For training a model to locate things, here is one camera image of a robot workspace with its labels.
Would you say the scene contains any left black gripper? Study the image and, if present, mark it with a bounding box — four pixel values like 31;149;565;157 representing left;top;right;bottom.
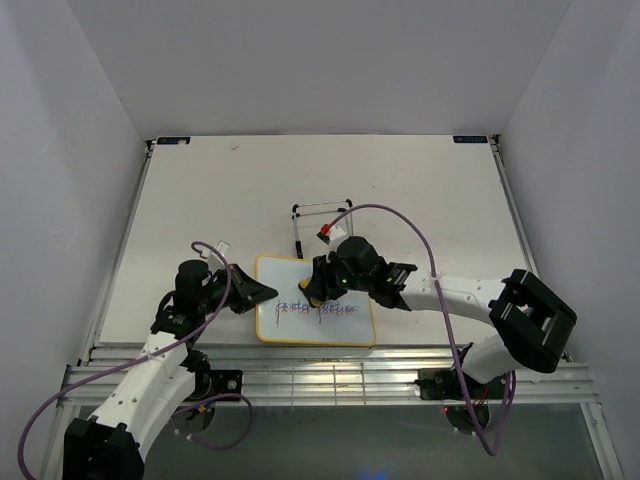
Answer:
199;263;278;315

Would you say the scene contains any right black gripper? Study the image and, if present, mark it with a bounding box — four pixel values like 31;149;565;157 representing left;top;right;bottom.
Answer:
305;251;371;304

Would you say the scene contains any yellow black whiteboard eraser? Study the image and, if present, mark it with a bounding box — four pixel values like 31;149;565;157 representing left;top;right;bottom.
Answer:
298;277;326;308

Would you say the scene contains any yellow framed whiteboard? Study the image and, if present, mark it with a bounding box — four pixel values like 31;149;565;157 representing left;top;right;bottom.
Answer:
254;253;378;348

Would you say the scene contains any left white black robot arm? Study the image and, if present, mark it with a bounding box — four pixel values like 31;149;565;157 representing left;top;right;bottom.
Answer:
62;260;278;479

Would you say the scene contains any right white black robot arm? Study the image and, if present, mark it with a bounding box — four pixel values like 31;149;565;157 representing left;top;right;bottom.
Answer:
298;236;577;397

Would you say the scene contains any blue label sticker left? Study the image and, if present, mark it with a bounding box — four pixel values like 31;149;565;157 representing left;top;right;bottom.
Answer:
156;136;191;145

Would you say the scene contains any blue label sticker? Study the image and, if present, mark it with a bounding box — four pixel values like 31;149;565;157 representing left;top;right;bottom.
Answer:
452;135;489;144
156;136;191;145

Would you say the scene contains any blue label sticker right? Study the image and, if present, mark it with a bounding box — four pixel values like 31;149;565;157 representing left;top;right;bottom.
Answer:
452;135;489;144

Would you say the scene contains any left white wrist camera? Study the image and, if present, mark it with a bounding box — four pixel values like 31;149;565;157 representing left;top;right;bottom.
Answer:
200;241;229;272

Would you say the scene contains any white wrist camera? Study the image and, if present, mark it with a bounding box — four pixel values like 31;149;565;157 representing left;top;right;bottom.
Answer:
200;241;229;272
316;224;349;249

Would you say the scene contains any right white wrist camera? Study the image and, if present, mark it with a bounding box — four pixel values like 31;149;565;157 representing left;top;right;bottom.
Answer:
316;224;349;249

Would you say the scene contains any metal wire whiteboard stand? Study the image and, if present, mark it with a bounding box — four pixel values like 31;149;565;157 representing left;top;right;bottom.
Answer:
290;198;354;259

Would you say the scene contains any aluminium extrusion frame rail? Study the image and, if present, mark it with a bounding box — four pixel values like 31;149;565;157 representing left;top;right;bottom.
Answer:
58;345;600;408

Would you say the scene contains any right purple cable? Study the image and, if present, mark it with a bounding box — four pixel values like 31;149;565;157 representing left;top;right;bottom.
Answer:
327;203;516;457

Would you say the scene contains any purple cable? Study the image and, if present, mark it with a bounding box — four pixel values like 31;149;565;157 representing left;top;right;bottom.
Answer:
327;203;516;457
17;241;255;479

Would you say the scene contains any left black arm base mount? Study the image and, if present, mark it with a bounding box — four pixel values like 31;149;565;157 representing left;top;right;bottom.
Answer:
185;369;244;402

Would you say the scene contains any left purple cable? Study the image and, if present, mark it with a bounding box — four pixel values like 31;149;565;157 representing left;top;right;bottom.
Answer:
17;241;255;479

